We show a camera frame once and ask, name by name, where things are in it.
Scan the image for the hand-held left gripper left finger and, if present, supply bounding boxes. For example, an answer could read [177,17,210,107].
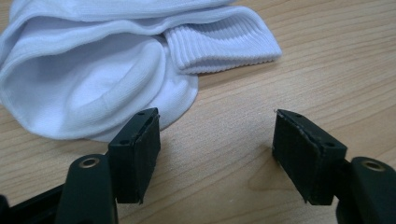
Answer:
[107,107,162,204]

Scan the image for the white sock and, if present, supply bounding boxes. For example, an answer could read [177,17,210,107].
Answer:
[0,0,283,76]
[0,31,199,143]

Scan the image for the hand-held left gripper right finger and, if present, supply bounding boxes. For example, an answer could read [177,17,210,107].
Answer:
[272,108,348,206]

